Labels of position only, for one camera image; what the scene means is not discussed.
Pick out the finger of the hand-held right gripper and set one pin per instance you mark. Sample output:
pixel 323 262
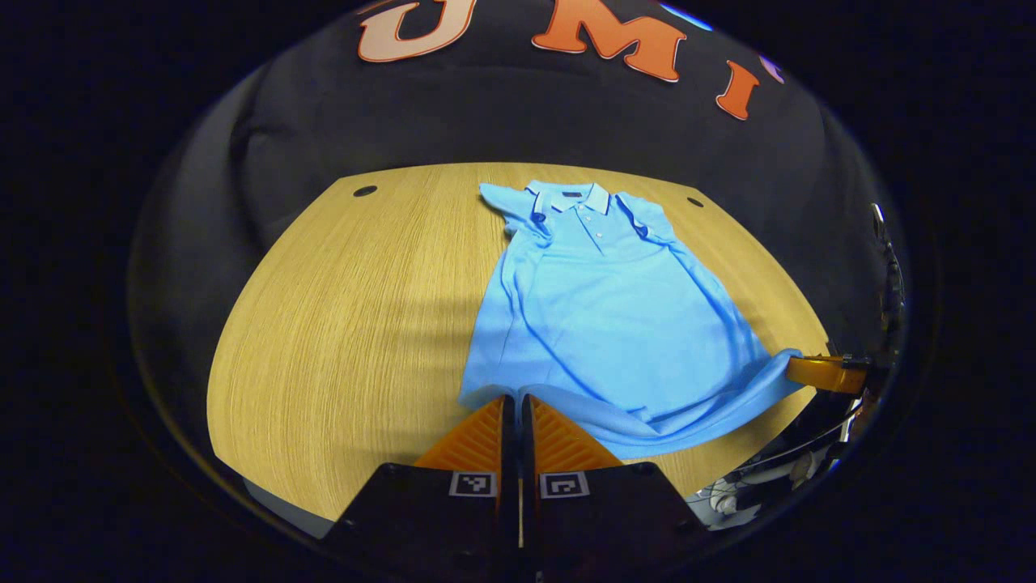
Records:
pixel 821 374

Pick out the light blue polo T-shirt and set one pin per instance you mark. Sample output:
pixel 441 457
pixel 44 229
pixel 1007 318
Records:
pixel 599 324

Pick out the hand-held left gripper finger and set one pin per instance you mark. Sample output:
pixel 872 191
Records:
pixel 527 441
pixel 509 437

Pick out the black backdrop cloth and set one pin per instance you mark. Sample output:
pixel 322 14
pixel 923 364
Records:
pixel 518 113

